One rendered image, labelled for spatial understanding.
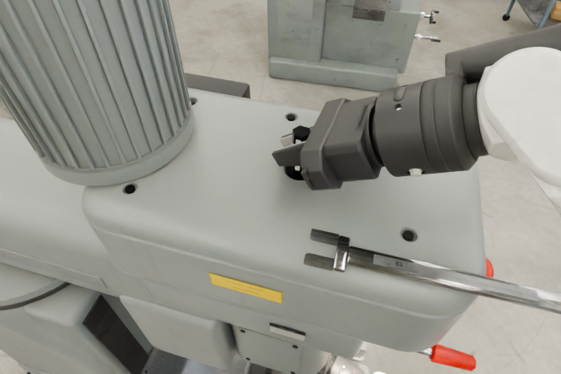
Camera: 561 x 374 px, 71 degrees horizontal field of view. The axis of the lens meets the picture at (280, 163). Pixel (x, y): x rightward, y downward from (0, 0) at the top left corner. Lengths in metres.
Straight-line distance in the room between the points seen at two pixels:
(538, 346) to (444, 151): 2.43
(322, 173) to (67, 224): 0.42
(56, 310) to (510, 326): 2.36
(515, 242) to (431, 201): 2.59
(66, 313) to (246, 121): 0.52
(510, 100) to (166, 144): 0.36
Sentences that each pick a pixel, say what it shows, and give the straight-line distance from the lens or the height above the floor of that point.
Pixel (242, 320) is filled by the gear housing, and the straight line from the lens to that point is 0.62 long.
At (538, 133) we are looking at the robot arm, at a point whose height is 2.07.
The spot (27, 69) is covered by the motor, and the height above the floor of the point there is 2.05.
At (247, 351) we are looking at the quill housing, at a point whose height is 1.46.
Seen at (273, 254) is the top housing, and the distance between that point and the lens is 0.42.
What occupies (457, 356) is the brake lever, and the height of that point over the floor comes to 1.71.
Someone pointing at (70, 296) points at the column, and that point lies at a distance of 0.89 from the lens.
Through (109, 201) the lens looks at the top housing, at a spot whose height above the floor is 1.89.
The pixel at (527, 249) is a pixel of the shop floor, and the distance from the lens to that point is 3.06.
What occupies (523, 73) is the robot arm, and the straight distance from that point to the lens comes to 0.34.
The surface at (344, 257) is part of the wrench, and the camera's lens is 0.41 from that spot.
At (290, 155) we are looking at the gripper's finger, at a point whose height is 1.93.
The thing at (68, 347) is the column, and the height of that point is 1.38.
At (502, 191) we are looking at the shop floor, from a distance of 3.31.
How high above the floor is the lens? 2.25
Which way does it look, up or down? 47 degrees down
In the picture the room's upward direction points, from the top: straight up
